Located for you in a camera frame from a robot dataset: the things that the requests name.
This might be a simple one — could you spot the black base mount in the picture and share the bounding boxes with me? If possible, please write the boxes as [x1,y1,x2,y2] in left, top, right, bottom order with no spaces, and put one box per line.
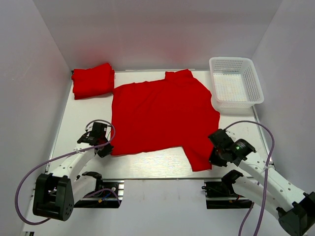
[74,180,124,208]
[201,181,252,209]

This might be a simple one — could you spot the folded red t shirt stack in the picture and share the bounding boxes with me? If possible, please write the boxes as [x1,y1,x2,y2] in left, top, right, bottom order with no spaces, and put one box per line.
[71,63,115,100]

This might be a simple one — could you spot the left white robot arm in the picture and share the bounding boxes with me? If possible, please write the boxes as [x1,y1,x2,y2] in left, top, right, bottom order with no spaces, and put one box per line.
[32,120,114,221]

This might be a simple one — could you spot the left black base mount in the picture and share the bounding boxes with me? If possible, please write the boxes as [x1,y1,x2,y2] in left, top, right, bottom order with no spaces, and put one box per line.
[74,180,124,208]

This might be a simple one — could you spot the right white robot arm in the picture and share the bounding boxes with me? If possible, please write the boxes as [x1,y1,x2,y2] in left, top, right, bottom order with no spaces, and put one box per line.
[208,129,315,236]

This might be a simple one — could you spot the white plastic basket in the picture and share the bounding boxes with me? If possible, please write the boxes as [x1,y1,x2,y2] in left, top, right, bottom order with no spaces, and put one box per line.
[209,57,264,114]

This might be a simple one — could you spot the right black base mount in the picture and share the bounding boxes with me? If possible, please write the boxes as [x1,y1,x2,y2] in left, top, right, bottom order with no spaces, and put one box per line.
[201,181,252,209]

